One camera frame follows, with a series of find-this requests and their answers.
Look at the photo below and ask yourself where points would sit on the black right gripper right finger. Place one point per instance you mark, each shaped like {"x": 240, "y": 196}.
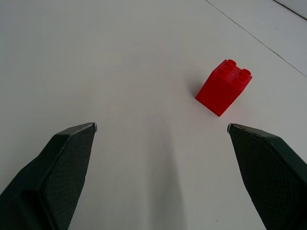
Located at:
{"x": 268, "y": 177}

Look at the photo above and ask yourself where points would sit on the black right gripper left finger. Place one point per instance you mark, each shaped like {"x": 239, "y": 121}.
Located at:
{"x": 55, "y": 177}

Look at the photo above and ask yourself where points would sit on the red toy building brick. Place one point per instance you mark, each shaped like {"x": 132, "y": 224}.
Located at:
{"x": 221, "y": 89}

